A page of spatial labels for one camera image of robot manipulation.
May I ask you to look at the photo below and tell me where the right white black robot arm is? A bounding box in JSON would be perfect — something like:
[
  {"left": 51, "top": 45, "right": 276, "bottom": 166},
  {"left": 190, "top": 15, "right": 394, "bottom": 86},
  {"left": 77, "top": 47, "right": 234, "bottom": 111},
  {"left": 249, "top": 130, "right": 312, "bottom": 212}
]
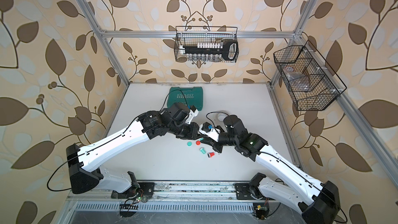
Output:
[{"left": 200, "top": 115, "right": 341, "bottom": 224}]

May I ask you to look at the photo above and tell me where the clear tape roll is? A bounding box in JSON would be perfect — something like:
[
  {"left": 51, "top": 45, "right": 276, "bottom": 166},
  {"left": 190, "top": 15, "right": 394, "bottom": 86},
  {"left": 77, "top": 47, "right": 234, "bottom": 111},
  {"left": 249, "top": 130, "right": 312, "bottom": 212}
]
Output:
[{"left": 217, "top": 112, "right": 229, "bottom": 122}]

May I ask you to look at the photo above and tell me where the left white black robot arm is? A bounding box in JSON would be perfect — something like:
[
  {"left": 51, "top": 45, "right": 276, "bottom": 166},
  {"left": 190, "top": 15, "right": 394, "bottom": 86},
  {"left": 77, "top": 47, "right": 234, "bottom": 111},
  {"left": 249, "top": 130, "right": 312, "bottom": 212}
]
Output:
[{"left": 66, "top": 108, "right": 199, "bottom": 195}]

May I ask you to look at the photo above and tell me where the right black wire basket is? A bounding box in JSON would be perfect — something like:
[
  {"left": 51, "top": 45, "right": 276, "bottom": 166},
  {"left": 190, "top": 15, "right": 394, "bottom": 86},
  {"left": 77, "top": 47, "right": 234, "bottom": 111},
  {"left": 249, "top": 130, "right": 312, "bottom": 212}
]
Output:
[{"left": 273, "top": 40, "right": 347, "bottom": 111}]

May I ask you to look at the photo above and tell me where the red stamp bottom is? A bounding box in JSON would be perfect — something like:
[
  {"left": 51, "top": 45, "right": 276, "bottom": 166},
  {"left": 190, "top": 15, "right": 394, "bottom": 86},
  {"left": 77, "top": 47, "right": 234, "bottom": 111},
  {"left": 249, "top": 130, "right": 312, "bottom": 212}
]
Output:
[{"left": 207, "top": 152, "right": 215, "bottom": 158}]

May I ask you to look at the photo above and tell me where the plastic bag in basket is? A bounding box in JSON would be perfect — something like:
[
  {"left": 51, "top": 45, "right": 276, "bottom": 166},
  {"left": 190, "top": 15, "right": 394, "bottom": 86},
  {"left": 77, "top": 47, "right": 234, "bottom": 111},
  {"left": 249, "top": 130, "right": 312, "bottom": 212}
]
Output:
[{"left": 284, "top": 66, "right": 311, "bottom": 91}]

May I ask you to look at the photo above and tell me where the black wire basket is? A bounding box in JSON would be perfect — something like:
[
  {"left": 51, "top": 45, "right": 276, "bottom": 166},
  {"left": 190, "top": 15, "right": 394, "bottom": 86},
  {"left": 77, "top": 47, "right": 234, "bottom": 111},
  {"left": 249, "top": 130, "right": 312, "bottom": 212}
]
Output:
[
  {"left": 174, "top": 26, "right": 239, "bottom": 63},
  {"left": 273, "top": 40, "right": 347, "bottom": 111}
]

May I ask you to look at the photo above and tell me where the green plastic tool case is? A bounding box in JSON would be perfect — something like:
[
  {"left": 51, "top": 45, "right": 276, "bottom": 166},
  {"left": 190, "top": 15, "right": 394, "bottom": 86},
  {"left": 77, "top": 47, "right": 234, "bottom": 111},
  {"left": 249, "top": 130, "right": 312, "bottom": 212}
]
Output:
[{"left": 167, "top": 87, "right": 204, "bottom": 111}]

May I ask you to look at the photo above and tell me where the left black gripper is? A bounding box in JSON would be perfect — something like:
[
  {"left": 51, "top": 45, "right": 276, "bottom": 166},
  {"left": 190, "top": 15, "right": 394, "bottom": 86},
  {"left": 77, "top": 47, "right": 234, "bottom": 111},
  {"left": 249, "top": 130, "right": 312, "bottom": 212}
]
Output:
[{"left": 167, "top": 120, "right": 206, "bottom": 139}]

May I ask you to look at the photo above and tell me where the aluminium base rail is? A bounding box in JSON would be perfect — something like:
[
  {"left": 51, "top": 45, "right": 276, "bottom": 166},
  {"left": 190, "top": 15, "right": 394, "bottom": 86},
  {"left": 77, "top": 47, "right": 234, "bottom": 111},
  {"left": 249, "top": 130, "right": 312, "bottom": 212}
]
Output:
[{"left": 65, "top": 177, "right": 307, "bottom": 216}]

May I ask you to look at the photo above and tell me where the black white tool in basket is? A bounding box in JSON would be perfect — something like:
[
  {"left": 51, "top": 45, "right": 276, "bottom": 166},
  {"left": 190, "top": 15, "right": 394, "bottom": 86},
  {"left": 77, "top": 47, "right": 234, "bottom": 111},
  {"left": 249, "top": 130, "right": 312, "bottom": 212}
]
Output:
[{"left": 176, "top": 39, "right": 239, "bottom": 62}]

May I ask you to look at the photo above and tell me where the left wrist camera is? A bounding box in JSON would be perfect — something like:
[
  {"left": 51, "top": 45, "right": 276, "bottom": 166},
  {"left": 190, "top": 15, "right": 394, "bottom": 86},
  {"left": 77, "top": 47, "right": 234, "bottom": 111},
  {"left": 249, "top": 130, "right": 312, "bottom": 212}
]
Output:
[{"left": 168, "top": 102, "right": 199, "bottom": 127}]

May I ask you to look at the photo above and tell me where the centre black wire basket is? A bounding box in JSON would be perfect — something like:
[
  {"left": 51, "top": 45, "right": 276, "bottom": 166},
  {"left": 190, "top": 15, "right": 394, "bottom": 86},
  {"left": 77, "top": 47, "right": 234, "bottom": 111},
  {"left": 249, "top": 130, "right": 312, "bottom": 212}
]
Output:
[{"left": 174, "top": 26, "right": 239, "bottom": 63}]

